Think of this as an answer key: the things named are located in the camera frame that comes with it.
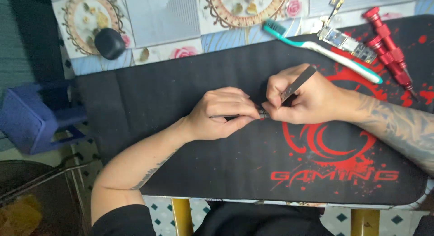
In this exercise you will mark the person's right hand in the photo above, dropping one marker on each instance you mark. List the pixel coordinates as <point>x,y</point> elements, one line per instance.
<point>315,97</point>

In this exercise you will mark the person's left hand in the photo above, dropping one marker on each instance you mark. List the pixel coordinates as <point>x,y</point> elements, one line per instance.
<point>217,107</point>

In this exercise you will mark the thin grey metal part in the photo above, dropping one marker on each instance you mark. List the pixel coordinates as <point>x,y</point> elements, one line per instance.
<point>218,116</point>

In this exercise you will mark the grey metal tweezers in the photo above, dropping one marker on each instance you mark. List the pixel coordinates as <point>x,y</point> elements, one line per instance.
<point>298,83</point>

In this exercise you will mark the teal and white toothbrush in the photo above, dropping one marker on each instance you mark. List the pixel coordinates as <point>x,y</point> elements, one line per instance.
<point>325,51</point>

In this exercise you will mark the black and red desk mat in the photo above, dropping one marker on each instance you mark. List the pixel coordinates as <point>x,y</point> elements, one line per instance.
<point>217,168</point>

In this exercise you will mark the phone circuit board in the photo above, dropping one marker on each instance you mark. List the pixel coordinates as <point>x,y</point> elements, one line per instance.
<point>349,44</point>

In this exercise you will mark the red metal screwdriver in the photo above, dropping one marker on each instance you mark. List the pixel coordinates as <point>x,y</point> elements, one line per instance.
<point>385,34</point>
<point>390,63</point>

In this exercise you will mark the small gold flex connector part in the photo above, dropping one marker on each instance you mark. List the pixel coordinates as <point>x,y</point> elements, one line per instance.
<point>335,7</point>

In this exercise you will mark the floral patterned tablecloth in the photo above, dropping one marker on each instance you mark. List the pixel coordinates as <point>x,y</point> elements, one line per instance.
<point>162,22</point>

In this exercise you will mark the person's black shirt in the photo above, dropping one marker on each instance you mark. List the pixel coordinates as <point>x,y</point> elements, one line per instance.
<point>237,220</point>

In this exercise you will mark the gold table leg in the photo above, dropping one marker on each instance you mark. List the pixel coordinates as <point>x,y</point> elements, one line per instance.
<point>182,217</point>
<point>365,223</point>

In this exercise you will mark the black rounded case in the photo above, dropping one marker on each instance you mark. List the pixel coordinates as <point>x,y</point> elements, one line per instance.
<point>109,44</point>

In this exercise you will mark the blue plastic stool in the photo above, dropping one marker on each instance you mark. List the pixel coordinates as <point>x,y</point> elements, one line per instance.
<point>27,120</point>

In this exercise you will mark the black bin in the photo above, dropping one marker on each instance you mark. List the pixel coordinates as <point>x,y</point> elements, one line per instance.
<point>40,202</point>

